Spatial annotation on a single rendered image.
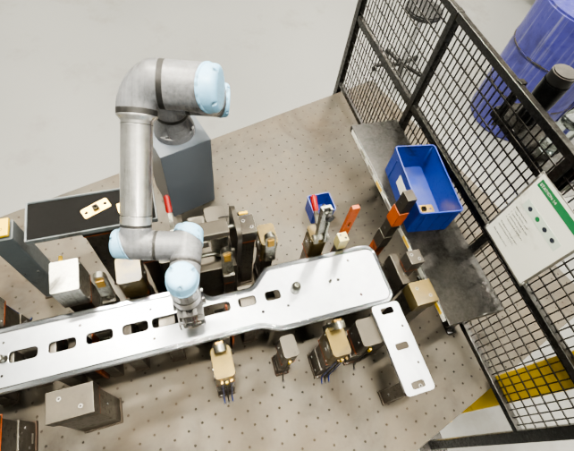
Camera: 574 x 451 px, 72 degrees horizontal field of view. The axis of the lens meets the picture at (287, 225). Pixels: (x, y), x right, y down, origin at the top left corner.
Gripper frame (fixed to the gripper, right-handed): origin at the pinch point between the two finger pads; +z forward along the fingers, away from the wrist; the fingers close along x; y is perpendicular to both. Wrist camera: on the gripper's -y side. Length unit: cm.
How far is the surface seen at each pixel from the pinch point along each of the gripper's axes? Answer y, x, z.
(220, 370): 19.6, 4.9, -2.8
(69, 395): 15.2, -35.0, -1.0
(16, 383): 7.6, -49.2, 2.2
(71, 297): -11.7, -32.7, -3.1
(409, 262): 2, 73, -5
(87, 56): -263, -47, 111
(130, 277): -13.2, -15.8, -5.2
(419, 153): -39, 96, -8
